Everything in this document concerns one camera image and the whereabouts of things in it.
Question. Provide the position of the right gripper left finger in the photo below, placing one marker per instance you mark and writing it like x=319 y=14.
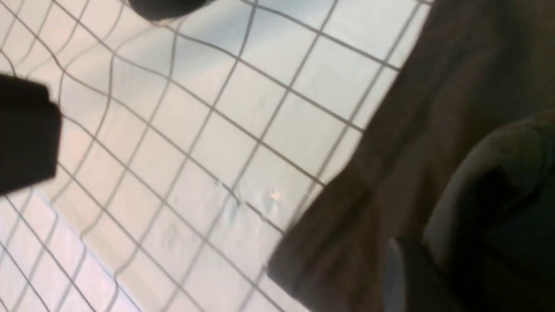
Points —
x=30 y=134

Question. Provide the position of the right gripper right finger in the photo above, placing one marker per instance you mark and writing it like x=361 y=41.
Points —
x=411 y=281

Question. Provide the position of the pile of black clothes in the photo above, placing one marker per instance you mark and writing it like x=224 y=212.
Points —
x=157 y=10

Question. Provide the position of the dark gray long-sleeve shirt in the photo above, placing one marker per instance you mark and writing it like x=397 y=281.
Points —
x=459 y=157

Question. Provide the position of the white grid table mat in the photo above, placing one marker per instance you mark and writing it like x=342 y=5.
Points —
x=189 y=145

